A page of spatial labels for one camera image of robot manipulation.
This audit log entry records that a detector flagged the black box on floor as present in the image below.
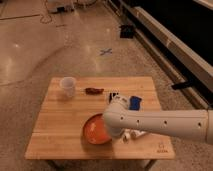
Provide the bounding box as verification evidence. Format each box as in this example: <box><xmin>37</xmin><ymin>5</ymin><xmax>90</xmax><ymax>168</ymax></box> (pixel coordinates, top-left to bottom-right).
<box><xmin>120</xmin><ymin>25</ymin><xmax>134</xmax><ymax>38</ymax></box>

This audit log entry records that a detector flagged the blue sponge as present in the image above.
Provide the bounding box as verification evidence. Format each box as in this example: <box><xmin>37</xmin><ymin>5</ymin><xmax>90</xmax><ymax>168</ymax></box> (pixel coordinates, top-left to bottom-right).
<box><xmin>129</xmin><ymin>96</ymin><xmax>142</xmax><ymax>111</ymax></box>

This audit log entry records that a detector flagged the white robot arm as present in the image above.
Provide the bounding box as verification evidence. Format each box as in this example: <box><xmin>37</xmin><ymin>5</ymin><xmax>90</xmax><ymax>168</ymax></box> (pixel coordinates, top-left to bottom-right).
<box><xmin>103</xmin><ymin>95</ymin><xmax>213</xmax><ymax>145</ymax></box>

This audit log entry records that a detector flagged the long metal rail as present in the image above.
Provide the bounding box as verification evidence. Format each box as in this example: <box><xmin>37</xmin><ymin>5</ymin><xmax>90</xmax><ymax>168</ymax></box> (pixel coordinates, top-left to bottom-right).
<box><xmin>105</xmin><ymin>0</ymin><xmax>213</xmax><ymax>93</ymax></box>

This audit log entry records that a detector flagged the white plastic bottle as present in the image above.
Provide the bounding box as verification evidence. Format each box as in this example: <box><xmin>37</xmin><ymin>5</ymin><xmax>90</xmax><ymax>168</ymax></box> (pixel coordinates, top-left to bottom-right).
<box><xmin>123</xmin><ymin>130</ymin><xmax>146</xmax><ymax>142</ymax></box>

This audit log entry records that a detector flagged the dark brown food piece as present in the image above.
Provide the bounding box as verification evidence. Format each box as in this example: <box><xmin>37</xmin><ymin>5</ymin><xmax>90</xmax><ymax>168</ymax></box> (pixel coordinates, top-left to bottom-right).
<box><xmin>85</xmin><ymin>88</ymin><xmax>104</xmax><ymax>95</ymax></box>

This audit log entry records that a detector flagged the wooden table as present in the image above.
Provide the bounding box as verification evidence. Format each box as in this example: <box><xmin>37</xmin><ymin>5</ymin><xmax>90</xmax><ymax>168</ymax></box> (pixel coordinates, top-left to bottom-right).
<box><xmin>25</xmin><ymin>77</ymin><xmax>175</xmax><ymax>161</ymax></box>

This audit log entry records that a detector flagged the orange ceramic bowl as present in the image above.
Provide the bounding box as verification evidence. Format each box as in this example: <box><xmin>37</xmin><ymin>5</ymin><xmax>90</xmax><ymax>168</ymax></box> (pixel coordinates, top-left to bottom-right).
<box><xmin>82</xmin><ymin>113</ymin><xmax>111</xmax><ymax>145</ymax></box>

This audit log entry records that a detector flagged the black striped rectangular block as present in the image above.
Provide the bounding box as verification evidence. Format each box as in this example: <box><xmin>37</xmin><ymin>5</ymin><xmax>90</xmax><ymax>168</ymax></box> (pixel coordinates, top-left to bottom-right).
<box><xmin>109</xmin><ymin>93</ymin><xmax>118</xmax><ymax>103</ymax></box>

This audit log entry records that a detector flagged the translucent plastic cup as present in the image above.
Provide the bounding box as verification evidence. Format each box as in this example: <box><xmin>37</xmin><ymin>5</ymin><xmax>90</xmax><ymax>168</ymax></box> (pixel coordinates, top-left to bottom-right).
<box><xmin>59</xmin><ymin>77</ymin><xmax>76</xmax><ymax>98</ymax></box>

